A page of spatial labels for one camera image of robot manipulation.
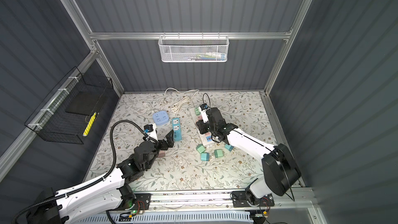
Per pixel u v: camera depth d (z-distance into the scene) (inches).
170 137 29.2
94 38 35.2
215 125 25.3
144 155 22.2
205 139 36.3
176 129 38.4
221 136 24.2
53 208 16.2
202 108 29.6
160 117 40.3
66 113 28.5
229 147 35.1
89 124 27.3
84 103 29.3
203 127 29.9
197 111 39.8
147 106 44.2
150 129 25.4
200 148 35.2
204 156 34.1
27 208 15.6
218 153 34.2
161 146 27.3
